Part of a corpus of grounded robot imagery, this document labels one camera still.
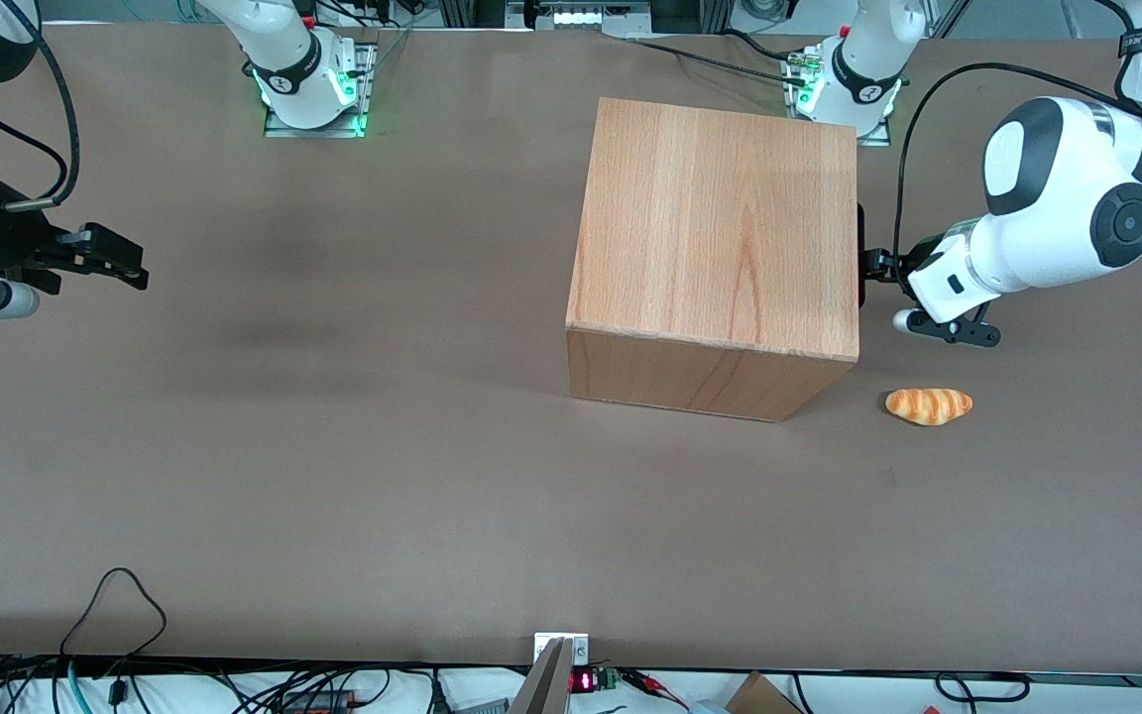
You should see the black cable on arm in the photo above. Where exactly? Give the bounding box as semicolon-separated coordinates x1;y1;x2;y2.
891;61;1142;261
0;20;82;212

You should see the orange toy croissant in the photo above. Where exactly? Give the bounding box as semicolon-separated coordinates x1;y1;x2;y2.
884;386;974;427

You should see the wooden drawer cabinet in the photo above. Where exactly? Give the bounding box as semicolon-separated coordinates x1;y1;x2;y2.
565;96;862;423

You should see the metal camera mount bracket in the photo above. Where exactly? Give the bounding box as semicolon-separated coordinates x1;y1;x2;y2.
507;632;592;714

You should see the metal base plate right arm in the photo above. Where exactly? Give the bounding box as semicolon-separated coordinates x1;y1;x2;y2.
263;40;380;139

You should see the thin black looped cable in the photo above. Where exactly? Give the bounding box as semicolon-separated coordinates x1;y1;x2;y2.
57;567;169;695

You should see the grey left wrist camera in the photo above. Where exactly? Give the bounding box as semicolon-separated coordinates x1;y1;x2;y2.
892;305;1003;349

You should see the brown cardboard piece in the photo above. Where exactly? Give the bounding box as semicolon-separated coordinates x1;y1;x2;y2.
724;671;806;714

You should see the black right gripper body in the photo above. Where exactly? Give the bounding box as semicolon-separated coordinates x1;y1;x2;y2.
0;195;88;298

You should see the orange black device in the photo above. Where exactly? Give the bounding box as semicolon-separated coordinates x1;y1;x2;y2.
282;691;359;714

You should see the metal base plate left arm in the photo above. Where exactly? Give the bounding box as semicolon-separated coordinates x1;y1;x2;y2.
779;50;895;148

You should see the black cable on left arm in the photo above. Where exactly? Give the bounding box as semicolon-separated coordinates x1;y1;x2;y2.
891;61;1142;261

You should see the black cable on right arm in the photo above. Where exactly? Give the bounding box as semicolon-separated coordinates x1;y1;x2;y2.
0;20;82;212

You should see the black cable across table edge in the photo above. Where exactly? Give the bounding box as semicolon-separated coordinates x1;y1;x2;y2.
624;30;815;88

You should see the black cable coil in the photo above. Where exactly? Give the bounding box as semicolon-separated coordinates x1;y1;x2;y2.
932;671;1034;704

